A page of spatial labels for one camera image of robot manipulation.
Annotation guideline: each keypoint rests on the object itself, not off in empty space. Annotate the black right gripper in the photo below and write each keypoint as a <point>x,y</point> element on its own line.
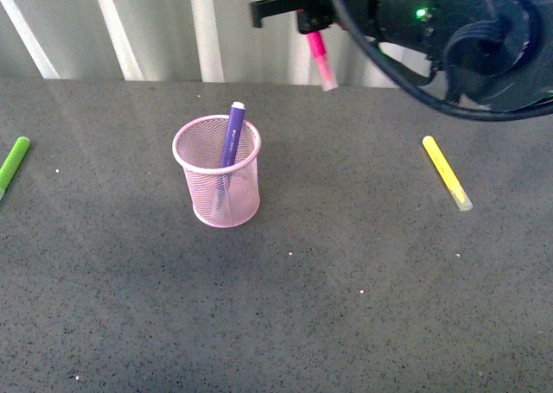
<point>497,54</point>

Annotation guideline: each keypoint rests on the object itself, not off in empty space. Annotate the yellow marker pen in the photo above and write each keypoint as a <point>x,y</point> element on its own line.
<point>447,174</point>

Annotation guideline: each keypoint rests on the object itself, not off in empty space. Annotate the green marker pen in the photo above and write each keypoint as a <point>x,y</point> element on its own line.
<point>13,161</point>

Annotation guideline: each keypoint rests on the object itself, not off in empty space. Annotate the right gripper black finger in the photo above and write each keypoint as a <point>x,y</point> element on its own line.
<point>266,8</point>
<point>313,20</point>

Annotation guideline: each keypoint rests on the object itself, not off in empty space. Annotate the purple marker pen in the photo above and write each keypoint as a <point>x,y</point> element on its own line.
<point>230,149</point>

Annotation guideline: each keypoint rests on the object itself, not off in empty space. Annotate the pink mesh pen cup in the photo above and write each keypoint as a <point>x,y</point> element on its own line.
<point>197,147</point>

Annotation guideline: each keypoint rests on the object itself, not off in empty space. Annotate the pink marker pen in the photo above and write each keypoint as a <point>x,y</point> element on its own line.
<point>319,53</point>

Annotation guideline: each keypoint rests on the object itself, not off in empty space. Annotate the white pleated curtain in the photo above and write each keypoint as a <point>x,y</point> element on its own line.
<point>154,40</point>

